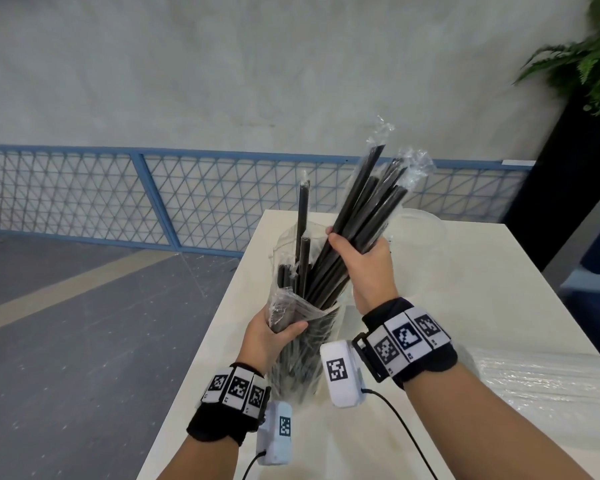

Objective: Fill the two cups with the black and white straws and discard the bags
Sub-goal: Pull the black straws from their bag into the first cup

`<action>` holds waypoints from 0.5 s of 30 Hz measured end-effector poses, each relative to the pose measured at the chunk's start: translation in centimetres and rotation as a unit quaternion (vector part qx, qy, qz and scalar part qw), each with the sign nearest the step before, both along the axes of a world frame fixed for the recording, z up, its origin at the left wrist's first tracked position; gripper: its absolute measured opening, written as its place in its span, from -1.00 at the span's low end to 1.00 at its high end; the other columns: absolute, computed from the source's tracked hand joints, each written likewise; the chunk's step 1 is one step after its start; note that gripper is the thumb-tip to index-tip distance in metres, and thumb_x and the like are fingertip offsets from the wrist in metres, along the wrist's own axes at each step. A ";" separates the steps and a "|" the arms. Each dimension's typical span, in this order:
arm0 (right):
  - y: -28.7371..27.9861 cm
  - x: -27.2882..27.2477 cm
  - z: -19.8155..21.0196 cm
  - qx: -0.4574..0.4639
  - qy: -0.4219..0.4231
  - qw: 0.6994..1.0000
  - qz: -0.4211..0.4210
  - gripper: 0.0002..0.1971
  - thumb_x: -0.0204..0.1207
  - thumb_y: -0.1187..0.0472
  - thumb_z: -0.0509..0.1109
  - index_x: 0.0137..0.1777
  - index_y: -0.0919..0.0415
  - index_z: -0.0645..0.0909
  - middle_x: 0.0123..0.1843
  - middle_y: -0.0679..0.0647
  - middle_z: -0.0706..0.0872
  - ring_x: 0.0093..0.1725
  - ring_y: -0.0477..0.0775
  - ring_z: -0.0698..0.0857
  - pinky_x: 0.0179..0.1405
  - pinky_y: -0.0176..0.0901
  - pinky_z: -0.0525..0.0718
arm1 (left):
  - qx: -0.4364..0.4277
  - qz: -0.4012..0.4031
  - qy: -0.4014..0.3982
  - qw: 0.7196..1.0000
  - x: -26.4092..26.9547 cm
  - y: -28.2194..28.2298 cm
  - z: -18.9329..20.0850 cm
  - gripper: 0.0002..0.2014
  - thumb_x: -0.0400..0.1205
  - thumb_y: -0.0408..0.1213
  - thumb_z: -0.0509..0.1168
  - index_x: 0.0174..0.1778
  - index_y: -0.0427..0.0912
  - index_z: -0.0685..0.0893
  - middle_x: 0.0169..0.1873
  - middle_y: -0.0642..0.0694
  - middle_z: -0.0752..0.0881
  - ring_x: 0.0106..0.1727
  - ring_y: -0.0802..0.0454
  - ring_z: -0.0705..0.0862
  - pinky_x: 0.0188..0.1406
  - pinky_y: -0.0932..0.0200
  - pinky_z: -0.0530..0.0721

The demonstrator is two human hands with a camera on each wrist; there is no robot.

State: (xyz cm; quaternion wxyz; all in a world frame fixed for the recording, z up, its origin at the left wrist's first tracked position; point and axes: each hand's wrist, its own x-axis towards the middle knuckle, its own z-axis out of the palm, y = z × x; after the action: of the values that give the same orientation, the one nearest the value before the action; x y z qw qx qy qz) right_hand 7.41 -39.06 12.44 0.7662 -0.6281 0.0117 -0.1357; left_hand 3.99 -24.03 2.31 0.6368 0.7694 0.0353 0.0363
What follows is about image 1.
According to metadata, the person's left hand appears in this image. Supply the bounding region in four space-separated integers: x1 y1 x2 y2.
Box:
235 308 310 377

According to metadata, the person's right hand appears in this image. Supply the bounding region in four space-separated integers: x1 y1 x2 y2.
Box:
325 227 399 316

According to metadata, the clear plastic straw bag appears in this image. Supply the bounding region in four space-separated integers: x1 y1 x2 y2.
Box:
264 215 355 403

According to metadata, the bundle of black straws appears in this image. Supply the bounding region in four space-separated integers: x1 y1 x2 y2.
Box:
304 115 437 315

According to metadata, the person's left forearm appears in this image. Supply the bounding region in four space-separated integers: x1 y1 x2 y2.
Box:
155 420 241 480

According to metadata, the person's right forearm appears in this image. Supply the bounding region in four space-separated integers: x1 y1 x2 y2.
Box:
405 364 600 480

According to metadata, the cluster of loose black straws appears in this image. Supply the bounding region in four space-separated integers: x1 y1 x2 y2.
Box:
275 179 348 395

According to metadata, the clear plastic cup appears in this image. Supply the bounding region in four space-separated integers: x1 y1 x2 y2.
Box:
386 208 449 278

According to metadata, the black left wristband with markers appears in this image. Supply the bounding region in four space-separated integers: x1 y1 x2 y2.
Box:
186 363 272 446

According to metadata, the black wristband with markers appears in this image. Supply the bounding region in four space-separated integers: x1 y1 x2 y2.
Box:
186 363 272 446
351 298 459 391

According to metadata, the black right wristband with markers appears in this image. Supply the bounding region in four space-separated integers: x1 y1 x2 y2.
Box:
351 298 459 391

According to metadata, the black tall planter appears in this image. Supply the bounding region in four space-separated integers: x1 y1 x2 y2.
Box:
504 87 600 274

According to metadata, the blue mesh fence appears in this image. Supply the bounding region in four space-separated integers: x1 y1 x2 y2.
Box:
0 143 537 258

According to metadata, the clear plastic wrap sheet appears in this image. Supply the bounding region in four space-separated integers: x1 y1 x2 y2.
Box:
457 345 600 448

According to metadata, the green fern plant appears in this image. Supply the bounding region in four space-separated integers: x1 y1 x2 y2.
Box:
514 0 600 118

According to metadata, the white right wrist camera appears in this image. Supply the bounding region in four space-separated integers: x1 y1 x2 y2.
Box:
319 340 366 409

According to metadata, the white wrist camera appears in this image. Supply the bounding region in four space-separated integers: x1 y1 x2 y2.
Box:
319 340 366 409
255 400 295 467

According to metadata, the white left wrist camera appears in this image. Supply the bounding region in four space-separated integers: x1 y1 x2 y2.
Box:
255 400 295 467

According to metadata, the black left camera cable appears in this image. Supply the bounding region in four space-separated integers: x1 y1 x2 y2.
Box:
240 449 267 480

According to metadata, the black camera cable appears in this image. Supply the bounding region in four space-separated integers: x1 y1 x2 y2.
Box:
240 449 267 480
361 389 439 480

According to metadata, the black right camera cable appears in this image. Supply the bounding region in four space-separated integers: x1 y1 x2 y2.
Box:
361 389 439 480

